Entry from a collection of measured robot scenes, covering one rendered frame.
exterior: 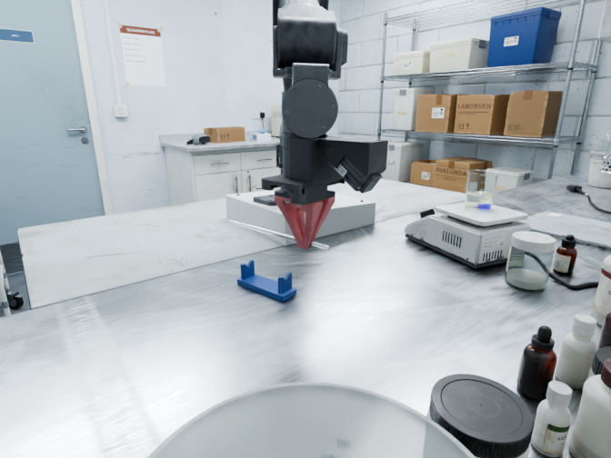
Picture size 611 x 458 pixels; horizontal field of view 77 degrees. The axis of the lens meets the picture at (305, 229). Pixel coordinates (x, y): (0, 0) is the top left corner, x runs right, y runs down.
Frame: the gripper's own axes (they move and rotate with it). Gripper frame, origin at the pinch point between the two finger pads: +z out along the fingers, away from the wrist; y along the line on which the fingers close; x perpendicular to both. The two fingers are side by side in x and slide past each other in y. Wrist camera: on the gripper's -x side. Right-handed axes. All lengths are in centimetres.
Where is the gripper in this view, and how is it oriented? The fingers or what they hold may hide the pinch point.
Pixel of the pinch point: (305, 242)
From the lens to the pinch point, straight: 53.0
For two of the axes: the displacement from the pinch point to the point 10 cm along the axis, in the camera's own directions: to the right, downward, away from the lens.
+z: 0.0, 9.5, 3.0
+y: 6.2, -2.3, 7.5
